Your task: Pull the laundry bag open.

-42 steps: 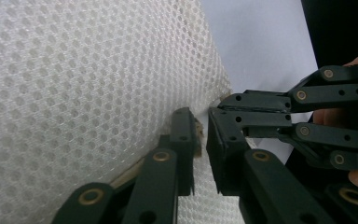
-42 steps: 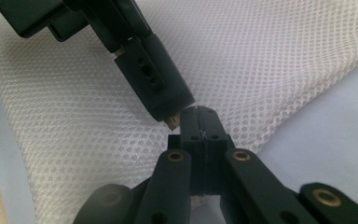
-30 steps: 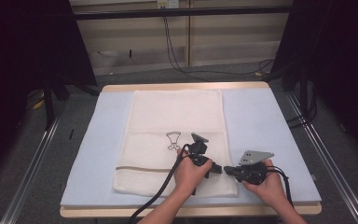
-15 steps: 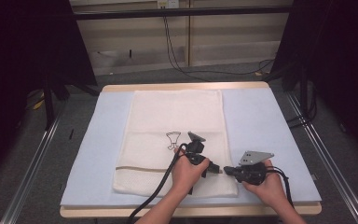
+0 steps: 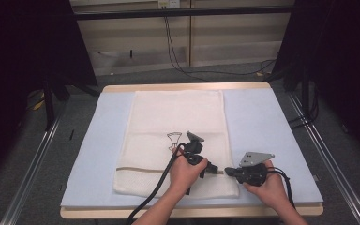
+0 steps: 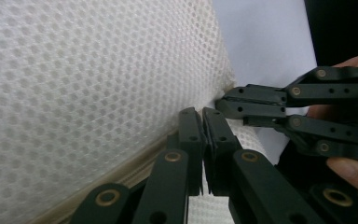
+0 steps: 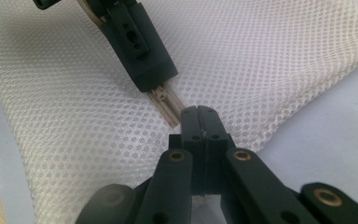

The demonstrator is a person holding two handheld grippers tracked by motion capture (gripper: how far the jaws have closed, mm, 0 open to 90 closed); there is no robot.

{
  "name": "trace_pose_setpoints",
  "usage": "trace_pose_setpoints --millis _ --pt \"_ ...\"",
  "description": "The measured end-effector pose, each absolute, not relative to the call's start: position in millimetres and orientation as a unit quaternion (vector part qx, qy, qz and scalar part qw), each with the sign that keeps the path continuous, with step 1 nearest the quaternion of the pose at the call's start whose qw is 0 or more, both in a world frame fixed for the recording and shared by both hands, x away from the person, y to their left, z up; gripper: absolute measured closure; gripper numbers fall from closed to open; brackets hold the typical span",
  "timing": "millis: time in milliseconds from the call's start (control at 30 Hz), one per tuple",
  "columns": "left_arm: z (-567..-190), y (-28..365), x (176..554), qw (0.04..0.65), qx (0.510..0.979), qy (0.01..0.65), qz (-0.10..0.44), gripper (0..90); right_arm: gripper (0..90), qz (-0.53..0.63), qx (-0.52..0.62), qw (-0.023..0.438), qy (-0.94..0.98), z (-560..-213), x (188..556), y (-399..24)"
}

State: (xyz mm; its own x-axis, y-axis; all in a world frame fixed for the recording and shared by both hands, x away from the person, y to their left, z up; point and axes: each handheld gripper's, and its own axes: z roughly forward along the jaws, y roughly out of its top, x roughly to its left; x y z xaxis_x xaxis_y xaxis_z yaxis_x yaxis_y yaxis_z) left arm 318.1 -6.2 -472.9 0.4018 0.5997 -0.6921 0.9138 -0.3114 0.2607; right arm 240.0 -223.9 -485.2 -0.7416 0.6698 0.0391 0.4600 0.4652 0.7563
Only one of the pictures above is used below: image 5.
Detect black floor cables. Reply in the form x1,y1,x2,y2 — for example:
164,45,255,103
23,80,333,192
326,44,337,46
289,87,321,129

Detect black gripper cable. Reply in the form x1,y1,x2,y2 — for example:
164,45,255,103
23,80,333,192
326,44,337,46
126,142,186,225
266,166,296,210

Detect person's left hand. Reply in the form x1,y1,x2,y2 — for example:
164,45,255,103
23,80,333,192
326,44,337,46
168,145,209,197

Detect black horizontal bar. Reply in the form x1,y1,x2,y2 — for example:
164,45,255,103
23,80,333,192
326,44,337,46
74,5,294,22

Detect yellow tape piece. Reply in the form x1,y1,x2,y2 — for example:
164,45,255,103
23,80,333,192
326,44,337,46
32,98,47,112

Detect wooden table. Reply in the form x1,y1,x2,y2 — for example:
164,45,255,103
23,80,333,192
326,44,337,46
59,82,324,219

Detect cream towel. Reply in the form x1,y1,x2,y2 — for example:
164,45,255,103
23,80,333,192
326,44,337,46
112,89,241,200

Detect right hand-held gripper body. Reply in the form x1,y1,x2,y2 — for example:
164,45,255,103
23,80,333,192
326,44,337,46
233,151,276,188

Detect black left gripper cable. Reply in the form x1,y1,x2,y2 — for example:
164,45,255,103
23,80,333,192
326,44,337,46
126,142,186,225

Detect white wall outlet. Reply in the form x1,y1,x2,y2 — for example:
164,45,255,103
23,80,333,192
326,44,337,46
157,0,181,9

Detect black hanging wall cable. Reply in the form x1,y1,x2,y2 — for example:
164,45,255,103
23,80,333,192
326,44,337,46
163,14,278,83

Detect black stand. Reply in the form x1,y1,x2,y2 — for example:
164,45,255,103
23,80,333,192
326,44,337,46
266,60,314,126
42,76,101,131

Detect black curtain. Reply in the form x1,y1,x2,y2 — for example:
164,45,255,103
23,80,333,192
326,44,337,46
273,0,360,163
0,0,98,188

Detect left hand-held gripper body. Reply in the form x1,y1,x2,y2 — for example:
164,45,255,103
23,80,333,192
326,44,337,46
181,130,209,167

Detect light blue foam mat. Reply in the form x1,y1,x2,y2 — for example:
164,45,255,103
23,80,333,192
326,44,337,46
60,87,324,210

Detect person's right hand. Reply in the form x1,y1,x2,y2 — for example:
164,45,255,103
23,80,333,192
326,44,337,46
242,159,291,210

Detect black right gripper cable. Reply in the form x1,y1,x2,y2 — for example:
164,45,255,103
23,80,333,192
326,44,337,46
266,166,296,210

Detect metal floor rail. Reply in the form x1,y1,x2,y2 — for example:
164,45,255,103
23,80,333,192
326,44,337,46
0,109,64,225
288,93,360,225

